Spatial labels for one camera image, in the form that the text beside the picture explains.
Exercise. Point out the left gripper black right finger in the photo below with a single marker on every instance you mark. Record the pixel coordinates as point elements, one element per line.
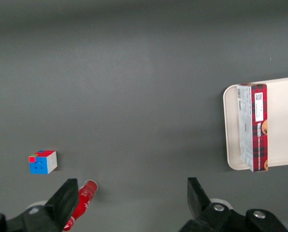
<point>201,212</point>

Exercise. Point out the beige plastic tray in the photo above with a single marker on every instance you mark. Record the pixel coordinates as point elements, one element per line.
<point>284,120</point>

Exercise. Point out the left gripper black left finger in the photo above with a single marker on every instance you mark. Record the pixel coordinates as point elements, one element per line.
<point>59,212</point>

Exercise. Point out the red tartan cookie box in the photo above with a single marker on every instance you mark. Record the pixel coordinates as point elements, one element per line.
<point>257,135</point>

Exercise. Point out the red soda bottle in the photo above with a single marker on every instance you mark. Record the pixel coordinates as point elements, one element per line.
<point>85,200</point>

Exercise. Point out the colourful puzzle cube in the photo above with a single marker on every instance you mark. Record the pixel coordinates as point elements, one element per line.
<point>40,164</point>

